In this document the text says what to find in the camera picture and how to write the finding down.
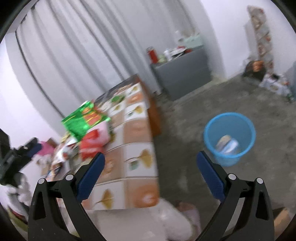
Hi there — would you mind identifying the large green snack bag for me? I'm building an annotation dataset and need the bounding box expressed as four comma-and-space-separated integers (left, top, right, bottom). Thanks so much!
62, 101, 110, 141

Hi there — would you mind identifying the white yogurt drink bottle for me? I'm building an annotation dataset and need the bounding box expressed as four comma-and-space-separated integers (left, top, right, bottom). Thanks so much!
79, 120, 111, 161

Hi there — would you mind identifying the blue tissue box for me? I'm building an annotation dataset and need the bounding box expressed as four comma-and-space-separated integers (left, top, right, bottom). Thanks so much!
216, 135, 240, 155

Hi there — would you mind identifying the blue plastic trash basket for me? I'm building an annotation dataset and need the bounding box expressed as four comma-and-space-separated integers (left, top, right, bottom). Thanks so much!
203, 112, 256, 167

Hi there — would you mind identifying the pink plastic bag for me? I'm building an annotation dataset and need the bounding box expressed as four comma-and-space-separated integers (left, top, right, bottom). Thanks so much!
37, 141, 55, 156

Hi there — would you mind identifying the patterned tablecloth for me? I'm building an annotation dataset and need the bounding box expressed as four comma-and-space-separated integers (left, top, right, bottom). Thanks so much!
46, 74, 163, 211

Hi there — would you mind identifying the small green snack packet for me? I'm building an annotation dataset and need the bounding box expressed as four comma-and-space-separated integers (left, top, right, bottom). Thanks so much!
111, 94, 125, 104

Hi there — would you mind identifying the grey curtain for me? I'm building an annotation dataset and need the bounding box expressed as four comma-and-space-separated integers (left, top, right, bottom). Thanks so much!
4, 0, 227, 137

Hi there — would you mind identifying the dark snack box on floor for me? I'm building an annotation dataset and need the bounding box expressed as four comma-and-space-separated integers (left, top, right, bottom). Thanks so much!
242, 60, 266, 81

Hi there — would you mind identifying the grey cabinet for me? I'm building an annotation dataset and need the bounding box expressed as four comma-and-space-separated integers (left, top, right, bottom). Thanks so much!
151, 46, 211, 100

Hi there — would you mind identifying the rolled patterned mat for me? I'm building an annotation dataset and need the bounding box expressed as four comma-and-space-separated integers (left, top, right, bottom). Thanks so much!
247, 5, 274, 73

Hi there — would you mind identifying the red thermos bottle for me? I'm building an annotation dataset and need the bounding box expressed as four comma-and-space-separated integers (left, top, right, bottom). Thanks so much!
147, 47, 159, 64

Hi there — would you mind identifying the small white bottle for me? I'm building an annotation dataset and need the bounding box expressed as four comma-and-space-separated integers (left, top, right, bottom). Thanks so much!
164, 49, 173, 61

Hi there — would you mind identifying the mint green desk organizer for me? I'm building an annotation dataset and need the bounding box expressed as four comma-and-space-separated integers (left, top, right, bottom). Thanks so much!
183, 34, 203, 49

